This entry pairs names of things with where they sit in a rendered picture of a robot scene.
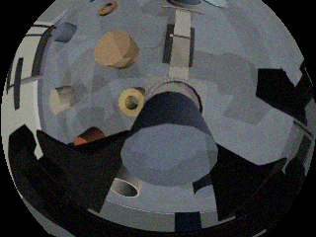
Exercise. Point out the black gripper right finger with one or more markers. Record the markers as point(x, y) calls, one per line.
point(236, 179)

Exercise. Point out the dark blue cylinder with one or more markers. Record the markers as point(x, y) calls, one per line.
point(169, 143)
point(64, 33)
point(194, 2)
point(203, 188)

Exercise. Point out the brown ring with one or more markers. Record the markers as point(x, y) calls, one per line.
point(105, 13)

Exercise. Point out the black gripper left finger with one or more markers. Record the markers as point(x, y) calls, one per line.
point(91, 167)

